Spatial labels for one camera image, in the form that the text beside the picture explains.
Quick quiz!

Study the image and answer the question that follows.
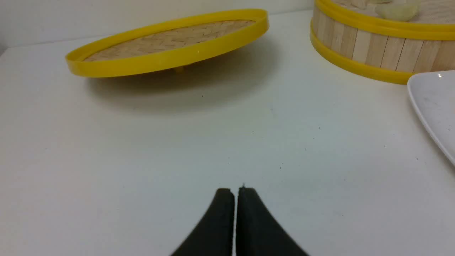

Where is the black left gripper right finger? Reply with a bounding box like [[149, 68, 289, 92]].
[[236, 186, 307, 256]]

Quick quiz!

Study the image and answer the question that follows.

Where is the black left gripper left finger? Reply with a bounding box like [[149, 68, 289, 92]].
[[172, 188, 235, 256]]

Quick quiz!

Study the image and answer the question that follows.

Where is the white square plate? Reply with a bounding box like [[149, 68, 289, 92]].
[[407, 71, 455, 164]]

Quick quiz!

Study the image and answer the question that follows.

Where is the yellow-rimmed bamboo steamer basket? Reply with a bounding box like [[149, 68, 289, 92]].
[[310, 0, 455, 84]]

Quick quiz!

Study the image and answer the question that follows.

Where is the pale green dumpling in steamer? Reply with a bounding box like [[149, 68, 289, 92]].
[[375, 2, 420, 22]]

